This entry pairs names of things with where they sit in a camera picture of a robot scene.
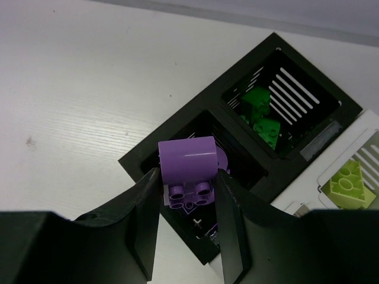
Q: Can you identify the purple crown lego brick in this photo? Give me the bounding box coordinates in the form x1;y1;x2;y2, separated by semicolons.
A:
216;146;230;174

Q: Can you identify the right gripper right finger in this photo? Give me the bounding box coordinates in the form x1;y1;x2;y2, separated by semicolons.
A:
216;170;378;283

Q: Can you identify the dark green lego piece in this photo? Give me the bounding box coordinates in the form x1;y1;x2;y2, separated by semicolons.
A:
240;86;271;125

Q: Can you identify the purple rounded lego brick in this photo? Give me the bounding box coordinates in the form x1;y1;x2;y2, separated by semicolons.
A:
158;136;218;214

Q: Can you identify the purple lego plate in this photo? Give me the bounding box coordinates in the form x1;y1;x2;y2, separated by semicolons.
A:
163;189;219;246

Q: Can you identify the black slotted container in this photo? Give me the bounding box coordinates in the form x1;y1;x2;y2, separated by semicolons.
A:
117;31;364;266

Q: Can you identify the dark green square lego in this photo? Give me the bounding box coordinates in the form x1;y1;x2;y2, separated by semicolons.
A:
253;118;280;150

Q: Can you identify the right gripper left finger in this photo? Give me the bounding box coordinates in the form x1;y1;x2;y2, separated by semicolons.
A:
1;168;162;283

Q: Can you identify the lime green lego brick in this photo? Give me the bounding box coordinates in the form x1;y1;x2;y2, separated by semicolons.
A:
322;160;377;209

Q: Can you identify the white slotted container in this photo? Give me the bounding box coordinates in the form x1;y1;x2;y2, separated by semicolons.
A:
207;109;379;279

